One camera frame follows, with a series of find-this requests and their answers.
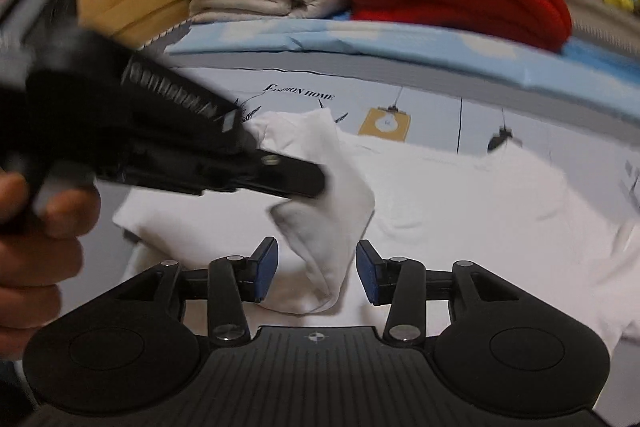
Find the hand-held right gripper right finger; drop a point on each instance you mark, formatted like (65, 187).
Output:
(368, 278)

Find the printed bed sheet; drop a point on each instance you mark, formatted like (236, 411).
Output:
(430, 117)

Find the grey cloth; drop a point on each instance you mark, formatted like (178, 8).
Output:
(607, 17)

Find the white towel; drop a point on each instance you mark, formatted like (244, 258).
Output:
(450, 212)

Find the person's left hand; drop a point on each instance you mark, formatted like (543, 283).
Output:
(35, 277)

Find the light blue quilt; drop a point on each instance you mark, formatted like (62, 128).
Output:
(350, 41)

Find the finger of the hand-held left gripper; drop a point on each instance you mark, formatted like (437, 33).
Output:
(280, 177)

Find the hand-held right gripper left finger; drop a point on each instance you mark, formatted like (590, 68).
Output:
(265, 271)

